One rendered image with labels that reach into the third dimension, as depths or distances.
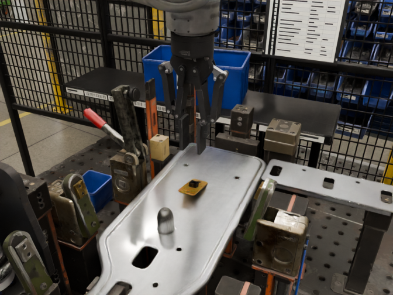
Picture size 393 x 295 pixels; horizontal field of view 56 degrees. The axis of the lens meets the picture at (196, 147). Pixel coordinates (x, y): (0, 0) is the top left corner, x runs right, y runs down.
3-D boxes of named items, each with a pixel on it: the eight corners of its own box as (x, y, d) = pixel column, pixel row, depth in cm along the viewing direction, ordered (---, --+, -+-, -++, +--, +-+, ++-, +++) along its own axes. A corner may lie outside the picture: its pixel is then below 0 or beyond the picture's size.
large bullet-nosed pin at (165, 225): (169, 242, 70) (168, 215, 67) (155, 237, 71) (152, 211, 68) (177, 231, 73) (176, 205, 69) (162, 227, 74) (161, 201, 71)
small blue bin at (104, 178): (96, 216, 119) (93, 194, 114) (72, 208, 122) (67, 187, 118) (116, 197, 127) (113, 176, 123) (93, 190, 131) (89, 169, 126)
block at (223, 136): (249, 230, 113) (257, 145, 98) (212, 219, 118) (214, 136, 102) (252, 224, 116) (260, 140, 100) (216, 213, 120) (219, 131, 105)
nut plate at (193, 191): (193, 195, 76) (194, 190, 76) (177, 191, 78) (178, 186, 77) (208, 183, 84) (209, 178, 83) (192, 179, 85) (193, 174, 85)
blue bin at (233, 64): (240, 110, 110) (242, 68, 103) (144, 99, 117) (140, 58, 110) (248, 90, 123) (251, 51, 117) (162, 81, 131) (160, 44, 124)
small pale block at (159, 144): (168, 254, 105) (162, 143, 86) (157, 250, 106) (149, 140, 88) (173, 246, 108) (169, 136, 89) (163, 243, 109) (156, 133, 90)
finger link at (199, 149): (203, 116, 73) (206, 117, 72) (202, 147, 76) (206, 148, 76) (196, 123, 70) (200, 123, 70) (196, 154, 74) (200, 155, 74)
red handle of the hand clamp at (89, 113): (135, 157, 81) (80, 110, 81) (131, 163, 82) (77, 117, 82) (145, 148, 84) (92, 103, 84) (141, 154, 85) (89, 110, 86)
